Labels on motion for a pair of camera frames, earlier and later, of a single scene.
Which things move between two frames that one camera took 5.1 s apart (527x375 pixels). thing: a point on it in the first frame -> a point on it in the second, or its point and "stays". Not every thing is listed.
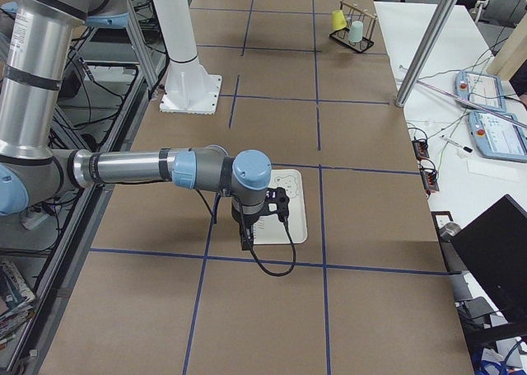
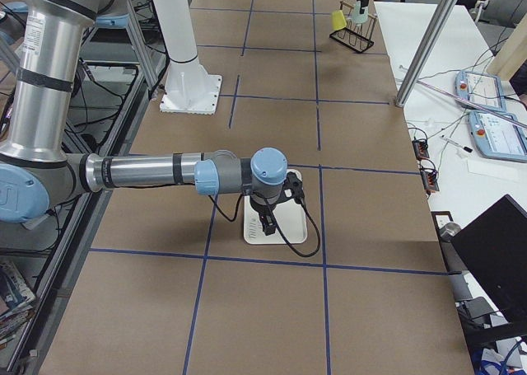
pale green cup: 356,31 -> 357,17
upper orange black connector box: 421,148 stays
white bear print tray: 270,228 stays
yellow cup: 338,20 stays
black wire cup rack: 358,33 stays
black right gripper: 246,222 -> 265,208
